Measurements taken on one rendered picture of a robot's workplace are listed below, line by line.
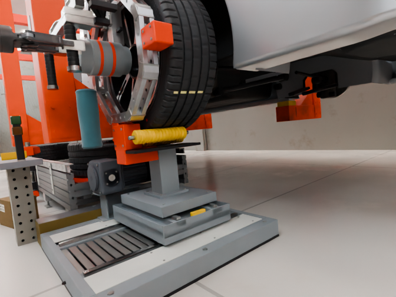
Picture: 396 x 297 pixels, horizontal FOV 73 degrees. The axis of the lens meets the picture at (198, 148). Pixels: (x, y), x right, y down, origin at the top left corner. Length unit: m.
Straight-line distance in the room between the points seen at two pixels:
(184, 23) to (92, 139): 0.61
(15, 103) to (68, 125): 1.97
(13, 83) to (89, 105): 2.34
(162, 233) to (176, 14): 0.81
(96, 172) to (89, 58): 0.57
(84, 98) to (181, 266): 0.79
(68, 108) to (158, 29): 0.81
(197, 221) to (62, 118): 0.90
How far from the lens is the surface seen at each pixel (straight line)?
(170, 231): 1.08
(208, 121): 4.66
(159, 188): 1.29
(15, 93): 3.54
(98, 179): 1.44
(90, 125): 1.26
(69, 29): 1.03
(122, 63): 1.20
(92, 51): 1.17
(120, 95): 1.45
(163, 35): 0.97
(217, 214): 1.22
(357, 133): 4.58
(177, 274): 0.96
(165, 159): 1.26
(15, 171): 1.69
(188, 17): 1.12
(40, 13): 1.71
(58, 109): 1.59
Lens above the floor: 0.52
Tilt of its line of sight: 4 degrees down
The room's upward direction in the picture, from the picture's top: 5 degrees counter-clockwise
